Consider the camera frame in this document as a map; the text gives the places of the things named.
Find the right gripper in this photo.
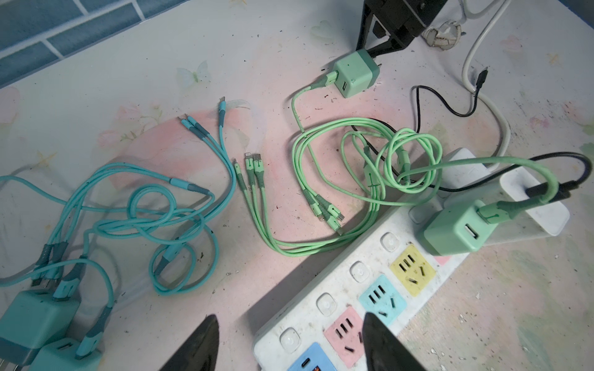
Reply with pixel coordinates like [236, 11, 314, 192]
[356, 0, 447, 55]

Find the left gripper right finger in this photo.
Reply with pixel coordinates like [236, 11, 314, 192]
[362, 312, 426, 371]

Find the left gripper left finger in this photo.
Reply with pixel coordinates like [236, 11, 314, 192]
[160, 315, 220, 371]

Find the green charger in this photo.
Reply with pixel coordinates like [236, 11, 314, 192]
[324, 49, 380, 98]
[416, 199, 497, 256]

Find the white power strip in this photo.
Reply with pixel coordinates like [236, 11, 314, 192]
[253, 148, 488, 370]

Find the white charger adapter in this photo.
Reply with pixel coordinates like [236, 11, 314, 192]
[442, 166, 571, 247]

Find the teal charger lower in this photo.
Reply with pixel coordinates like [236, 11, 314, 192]
[29, 338, 102, 371]

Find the teal charger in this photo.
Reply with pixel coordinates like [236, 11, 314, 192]
[29, 338, 102, 371]
[1, 289, 80, 366]

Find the teal charger upper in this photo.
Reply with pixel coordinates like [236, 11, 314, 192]
[1, 289, 80, 366]

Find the teal multi-head cable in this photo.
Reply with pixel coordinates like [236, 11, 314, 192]
[0, 96, 238, 360]

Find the black usb cable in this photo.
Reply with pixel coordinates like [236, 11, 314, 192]
[350, 66, 593, 201]

